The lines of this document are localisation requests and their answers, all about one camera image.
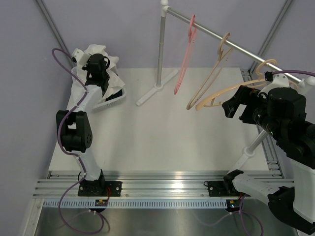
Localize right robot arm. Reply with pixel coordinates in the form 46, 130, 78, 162
222, 86, 315, 236

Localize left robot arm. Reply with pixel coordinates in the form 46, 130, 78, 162
56, 54, 111, 197

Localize aluminium mounting rail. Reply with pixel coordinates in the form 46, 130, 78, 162
31, 70, 300, 200

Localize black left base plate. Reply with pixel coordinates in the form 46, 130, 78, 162
78, 180, 122, 197

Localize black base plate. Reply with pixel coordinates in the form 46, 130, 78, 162
78, 180, 122, 197
203, 180, 245, 197

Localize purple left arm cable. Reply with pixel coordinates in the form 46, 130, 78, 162
51, 48, 110, 233

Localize cream white garment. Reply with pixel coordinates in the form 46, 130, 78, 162
71, 44, 119, 97

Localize white slotted cable duct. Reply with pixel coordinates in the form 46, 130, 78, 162
43, 198, 227, 209

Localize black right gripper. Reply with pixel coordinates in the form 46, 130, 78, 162
222, 84, 283, 140

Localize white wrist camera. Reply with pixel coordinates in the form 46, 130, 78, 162
258, 72, 290, 99
71, 48, 91, 66

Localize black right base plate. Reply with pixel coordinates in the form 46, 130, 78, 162
203, 180, 245, 197

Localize silver clothes rack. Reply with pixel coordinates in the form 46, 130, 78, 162
136, 0, 315, 175

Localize pink plastic hanger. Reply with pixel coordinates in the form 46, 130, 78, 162
173, 14, 197, 95

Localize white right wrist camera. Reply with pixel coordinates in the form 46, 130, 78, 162
258, 72, 290, 99

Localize white plastic basket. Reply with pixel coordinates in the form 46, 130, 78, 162
70, 67, 128, 114

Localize beige hanger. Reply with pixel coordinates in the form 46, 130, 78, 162
195, 59, 291, 117
186, 32, 233, 110

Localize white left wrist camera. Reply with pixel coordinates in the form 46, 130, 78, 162
71, 48, 91, 66

